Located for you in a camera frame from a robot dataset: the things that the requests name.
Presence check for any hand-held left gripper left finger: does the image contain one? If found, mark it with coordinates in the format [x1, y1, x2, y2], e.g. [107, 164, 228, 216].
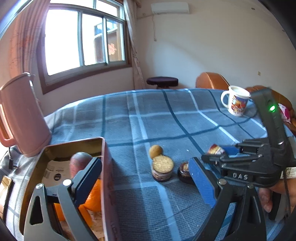
[23, 157, 103, 241]

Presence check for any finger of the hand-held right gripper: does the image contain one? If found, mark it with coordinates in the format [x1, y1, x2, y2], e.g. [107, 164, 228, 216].
[223, 138, 269, 156]
[201, 153, 263, 167]

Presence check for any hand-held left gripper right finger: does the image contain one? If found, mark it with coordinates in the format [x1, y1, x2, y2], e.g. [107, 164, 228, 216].
[188, 157, 269, 241]

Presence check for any small snack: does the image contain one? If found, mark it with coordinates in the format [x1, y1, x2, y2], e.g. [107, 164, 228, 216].
[207, 144, 226, 155]

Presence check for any orange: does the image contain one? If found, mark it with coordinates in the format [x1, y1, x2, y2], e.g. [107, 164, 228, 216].
[54, 179, 102, 226]

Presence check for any brown box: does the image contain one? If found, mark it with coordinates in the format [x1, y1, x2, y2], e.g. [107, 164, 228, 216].
[18, 137, 122, 241]

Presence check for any purple passion fruit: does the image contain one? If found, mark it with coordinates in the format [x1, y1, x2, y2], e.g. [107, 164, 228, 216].
[70, 152, 93, 183]

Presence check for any person's right hand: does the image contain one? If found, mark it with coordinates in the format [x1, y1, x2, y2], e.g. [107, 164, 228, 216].
[258, 177, 296, 213]

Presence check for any printed paper sheet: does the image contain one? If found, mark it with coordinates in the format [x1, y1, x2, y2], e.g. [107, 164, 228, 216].
[41, 159, 73, 186]

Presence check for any orange leather chair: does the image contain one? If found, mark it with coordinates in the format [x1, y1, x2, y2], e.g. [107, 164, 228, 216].
[245, 85, 296, 137]

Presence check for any stack of round cookies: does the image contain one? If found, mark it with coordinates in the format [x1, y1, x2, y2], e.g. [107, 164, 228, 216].
[151, 156, 174, 182]

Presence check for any white printed mug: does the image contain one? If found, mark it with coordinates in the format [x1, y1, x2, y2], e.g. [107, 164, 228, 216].
[220, 85, 251, 116]

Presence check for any pink cloth item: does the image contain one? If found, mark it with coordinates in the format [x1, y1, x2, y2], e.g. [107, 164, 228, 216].
[277, 103, 291, 122]

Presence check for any brown longan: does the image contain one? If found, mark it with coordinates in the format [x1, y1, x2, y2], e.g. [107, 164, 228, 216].
[149, 145, 163, 159]

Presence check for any wooden chair back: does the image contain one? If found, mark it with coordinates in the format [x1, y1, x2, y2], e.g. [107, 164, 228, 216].
[196, 72, 230, 90]

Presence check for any blue plaid tablecloth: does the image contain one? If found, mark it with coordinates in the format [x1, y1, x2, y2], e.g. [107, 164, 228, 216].
[0, 88, 296, 241]

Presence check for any gold smartphone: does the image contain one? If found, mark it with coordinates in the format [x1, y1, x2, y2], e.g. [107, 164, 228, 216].
[0, 175, 13, 218]

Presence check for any pink electric kettle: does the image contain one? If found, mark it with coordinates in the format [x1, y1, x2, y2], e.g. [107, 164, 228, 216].
[0, 72, 52, 157]

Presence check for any dark round stool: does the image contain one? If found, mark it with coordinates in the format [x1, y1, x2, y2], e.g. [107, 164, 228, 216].
[146, 76, 179, 90]

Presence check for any pink plain curtain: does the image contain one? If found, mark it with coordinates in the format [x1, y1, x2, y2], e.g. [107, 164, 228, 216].
[122, 0, 147, 90]

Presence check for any brown framed sliding window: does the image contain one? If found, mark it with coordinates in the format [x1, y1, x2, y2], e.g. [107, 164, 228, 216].
[37, 0, 132, 94]

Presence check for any pink patterned curtain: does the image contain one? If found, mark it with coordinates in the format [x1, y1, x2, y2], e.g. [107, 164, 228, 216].
[0, 0, 50, 93]

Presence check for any white air conditioner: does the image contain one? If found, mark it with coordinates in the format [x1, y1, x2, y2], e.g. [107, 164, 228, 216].
[151, 2, 189, 15]

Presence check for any black kettle cable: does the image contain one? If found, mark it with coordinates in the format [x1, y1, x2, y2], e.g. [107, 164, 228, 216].
[8, 151, 19, 170]

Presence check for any air conditioner power cord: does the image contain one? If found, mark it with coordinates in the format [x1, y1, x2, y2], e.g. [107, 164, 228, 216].
[151, 14, 158, 42]

